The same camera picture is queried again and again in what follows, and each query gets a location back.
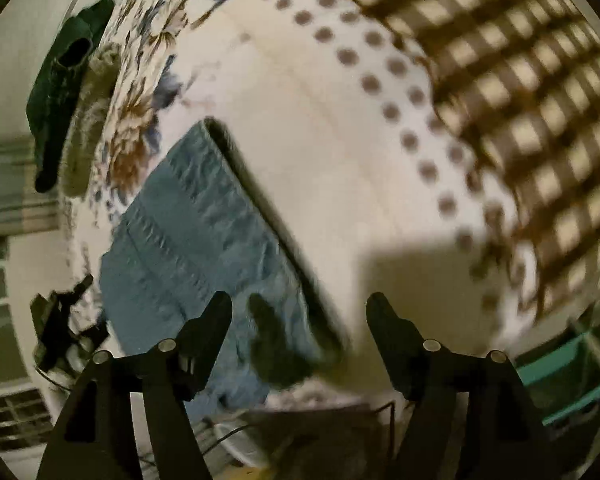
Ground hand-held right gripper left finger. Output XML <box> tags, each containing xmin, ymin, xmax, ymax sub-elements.
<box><xmin>36</xmin><ymin>291</ymin><xmax>233</xmax><ymax>480</ymax></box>

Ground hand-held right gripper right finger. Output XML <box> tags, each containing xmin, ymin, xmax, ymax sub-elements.
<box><xmin>366</xmin><ymin>291</ymin><xmax>562</xmax><ymax>480</ymax></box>

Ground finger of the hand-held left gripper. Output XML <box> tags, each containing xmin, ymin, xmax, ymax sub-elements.
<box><xmin>67</xmin><ymin>274</ymin><xmax>96</xmax><ymax>303</ymax></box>

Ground blue jeans pants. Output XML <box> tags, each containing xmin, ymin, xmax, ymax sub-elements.
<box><xmin>100</xmin><ymin>117</ymin><xmax>352</xmax><ymax>411</ymax></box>

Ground folded grey fuzzy pants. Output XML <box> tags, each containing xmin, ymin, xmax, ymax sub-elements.
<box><xmin>61</xmin><ymin>41</ymin><xmax>123</xmax><ymax>197</ymax></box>

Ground folded dark jeans pants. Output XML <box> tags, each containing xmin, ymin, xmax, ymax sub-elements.
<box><xmin>26</xmin><ymin>0</ymin><xmax>117</xmax><ymax>194</ymax></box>

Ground grey striped curtain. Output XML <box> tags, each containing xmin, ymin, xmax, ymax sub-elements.
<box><xmin>0</xmin><ymin>137</ymin><xmax>63</xmax><ymax>237</ymax></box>

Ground white round appliance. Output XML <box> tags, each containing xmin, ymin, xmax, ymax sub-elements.
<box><xmin>207</xmin><ymin>420</ymin><xmax>276</xmax><ymax>468</ymax></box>

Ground floral bedsheet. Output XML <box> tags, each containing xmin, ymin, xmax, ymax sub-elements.
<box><xmin>57</xmin><ymin>0</ymin><xmax>548</xmax><ymax>413</ymax></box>

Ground teal drying rack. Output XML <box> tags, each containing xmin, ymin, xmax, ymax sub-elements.
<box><xmin>512</xmin><ymin>310</ymin><xmax>600</xmax><ymax>427</ymax></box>

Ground brown checkered blanket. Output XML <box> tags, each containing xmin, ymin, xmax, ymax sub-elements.
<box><xmin>325</xmin><ymin>0</ymin><xmax>600</xmax><ymax>323</ymax></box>

